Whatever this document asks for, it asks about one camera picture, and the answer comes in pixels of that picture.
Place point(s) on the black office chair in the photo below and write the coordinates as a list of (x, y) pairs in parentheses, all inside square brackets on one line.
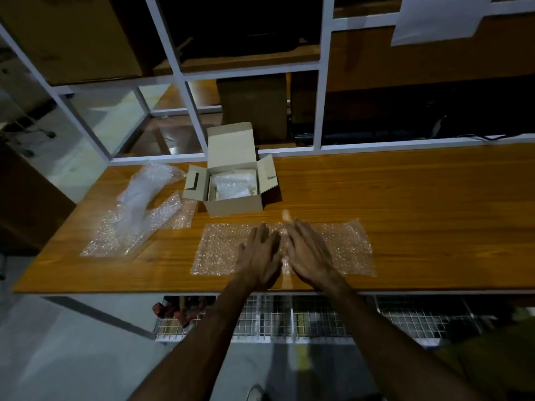
[(25, 129)]

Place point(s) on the crumpled clear plastic bag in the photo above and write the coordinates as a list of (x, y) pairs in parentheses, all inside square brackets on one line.
[(140, 196)]

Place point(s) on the large bubble wrap sheet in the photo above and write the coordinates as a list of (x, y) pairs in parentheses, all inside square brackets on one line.
[(217, 250)]

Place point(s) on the white paper sheet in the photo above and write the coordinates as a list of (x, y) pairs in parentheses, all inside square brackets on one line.
[(439, 16)]

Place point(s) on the person's left hand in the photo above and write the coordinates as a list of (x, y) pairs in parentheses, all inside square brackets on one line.
[(259, 263)]

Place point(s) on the large brown cardboard box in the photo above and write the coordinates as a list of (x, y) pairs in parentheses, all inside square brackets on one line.
[(71, 37)]

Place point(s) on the dark brown cabinet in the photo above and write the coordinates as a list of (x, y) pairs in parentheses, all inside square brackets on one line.
[(29, 208)]

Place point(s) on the person's right hand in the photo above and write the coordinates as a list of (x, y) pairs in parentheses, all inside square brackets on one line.
[(311, 258)]

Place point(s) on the person's left forearm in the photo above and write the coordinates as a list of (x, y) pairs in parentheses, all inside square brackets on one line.
[(200, 346)]

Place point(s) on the person's shoe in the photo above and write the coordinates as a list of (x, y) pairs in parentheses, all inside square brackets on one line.
[(255, 393)]

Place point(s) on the small bubble wrap sheet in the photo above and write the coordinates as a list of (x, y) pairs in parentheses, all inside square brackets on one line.
[(102, 240)]

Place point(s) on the open cardboard box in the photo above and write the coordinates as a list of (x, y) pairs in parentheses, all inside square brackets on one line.
[(232, 150)]

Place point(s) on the person's olive green clothing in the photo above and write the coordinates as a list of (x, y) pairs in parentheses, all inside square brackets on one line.
[(497, 363)]

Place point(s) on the person's right forearm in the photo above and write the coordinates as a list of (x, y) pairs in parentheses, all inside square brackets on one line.
[(388, 350)]

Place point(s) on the white metal shelf frame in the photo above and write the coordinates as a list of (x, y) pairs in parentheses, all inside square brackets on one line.
[(321, 79)]

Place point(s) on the red tools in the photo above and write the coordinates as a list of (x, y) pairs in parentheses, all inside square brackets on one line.
[(184, 311)]

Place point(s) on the person's right fingers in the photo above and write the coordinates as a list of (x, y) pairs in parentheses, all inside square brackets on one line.
[(301, 238)]

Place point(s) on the clear plastic packet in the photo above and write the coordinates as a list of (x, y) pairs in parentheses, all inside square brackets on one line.
[(232, 185)]

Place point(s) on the small brown cardboard box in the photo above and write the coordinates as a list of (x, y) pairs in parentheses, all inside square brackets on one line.
[(253, 106)]

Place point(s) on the person's left fingers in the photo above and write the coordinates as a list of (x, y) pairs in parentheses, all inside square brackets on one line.
[(261, 240)]

